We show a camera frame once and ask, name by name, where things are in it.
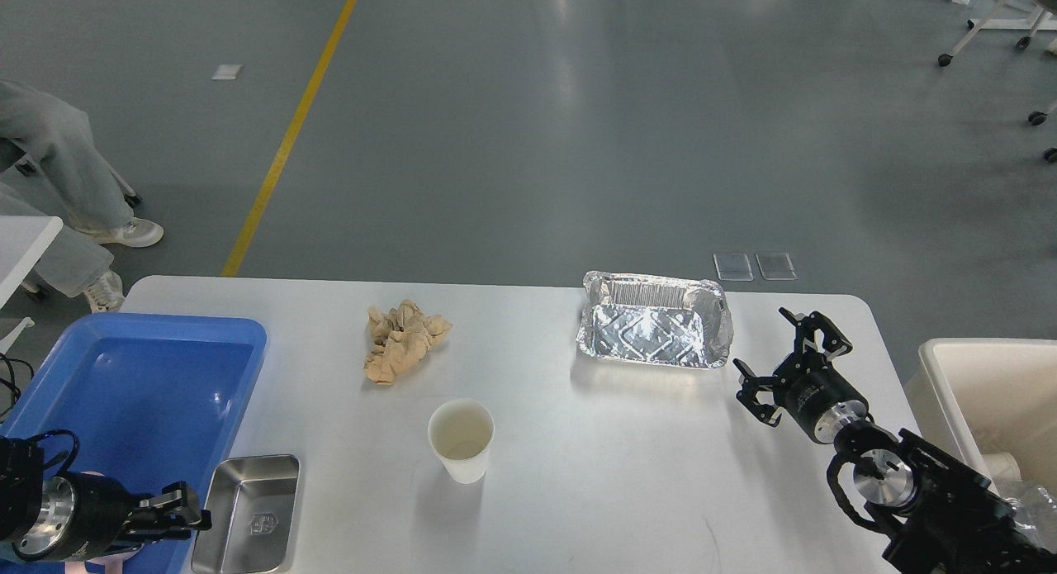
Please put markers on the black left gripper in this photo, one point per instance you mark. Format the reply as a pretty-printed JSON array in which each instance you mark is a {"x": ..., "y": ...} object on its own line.
[{"x": 84, "y": 516}]

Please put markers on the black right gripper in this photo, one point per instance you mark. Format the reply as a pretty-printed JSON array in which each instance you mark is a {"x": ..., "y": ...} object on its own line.
[{"x": 805, "y": 384}]

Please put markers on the pink mug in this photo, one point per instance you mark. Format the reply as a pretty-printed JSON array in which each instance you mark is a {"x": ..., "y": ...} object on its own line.
[{"x": 114, "y": 563}]

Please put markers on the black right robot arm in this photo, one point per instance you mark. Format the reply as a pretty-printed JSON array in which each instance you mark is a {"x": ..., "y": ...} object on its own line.
[{"x": 938, "y": 514}]

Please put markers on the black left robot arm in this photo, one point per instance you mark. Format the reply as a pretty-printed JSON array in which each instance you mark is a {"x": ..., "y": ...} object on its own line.
[{"x": 26, "y": 464}]

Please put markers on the right clear floor plate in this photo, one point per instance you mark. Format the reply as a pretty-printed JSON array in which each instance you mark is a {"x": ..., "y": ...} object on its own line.
[{"x": 776, "y": 266}]

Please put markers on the clear floor plate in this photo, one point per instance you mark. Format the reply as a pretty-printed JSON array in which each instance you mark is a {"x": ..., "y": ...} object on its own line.
[
  {"x": 733, "y": 267},
  {"x": 776, "y": 266}
]

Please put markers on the small stainless steel tray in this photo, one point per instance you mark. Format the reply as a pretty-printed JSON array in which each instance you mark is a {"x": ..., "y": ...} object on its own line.
[{"x": 252, "y": 502}]

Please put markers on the blue plastic tray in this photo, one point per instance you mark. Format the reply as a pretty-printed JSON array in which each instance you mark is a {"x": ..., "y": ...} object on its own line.
[{"x": 152, "y": 399}]

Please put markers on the left clear floor plate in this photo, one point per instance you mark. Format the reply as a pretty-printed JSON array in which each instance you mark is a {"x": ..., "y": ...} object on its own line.
[{"x": 733, "y": 267}]

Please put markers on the aluminium foil container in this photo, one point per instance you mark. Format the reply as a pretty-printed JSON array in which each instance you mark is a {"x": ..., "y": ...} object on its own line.
[{"x": 649, "y": 319}]

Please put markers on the beige plastic bin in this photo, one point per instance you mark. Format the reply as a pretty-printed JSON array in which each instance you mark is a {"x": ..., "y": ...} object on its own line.
[{"x": 991, "y": 403}]

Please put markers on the white side table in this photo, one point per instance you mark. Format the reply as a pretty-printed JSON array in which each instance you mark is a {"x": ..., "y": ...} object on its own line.
[{"x": 23, "y": 240}]

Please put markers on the white paper cup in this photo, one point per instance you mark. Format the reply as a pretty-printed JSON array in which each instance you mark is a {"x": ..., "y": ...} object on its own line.
[{"x": 460, "y": 432}]

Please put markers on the black caster wheel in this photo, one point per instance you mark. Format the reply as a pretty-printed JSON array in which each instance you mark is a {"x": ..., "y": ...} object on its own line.
[{"x": 1037, "y": 118}]

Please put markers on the person in black top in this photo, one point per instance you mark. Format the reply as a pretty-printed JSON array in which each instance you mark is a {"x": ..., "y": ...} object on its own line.
[{"x": 58, "y": 137}]

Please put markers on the white wheeled furniture frame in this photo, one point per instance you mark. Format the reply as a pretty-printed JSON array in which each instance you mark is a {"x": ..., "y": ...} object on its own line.
[{"x": 1040, "y": 18}]

